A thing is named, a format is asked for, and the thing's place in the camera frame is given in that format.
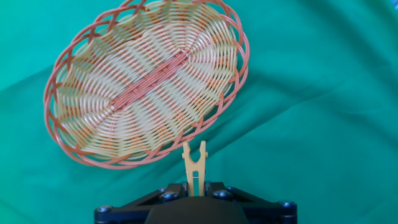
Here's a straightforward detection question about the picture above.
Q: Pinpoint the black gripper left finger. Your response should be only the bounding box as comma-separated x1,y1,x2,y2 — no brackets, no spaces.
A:
95,182,190,224

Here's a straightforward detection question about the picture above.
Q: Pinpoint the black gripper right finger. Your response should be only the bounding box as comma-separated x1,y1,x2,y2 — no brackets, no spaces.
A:
205,181,298,224

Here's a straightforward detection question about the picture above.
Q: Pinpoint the yellow plastic clamp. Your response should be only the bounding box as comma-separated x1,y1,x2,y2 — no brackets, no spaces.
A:
182,141,208,197

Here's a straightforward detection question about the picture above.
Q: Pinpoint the green cloth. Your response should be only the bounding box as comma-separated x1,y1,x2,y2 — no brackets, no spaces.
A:
0,0,398,224

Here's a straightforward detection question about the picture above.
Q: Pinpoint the yellow wicker basket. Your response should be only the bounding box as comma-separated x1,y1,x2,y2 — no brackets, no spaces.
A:
43,0,251,170

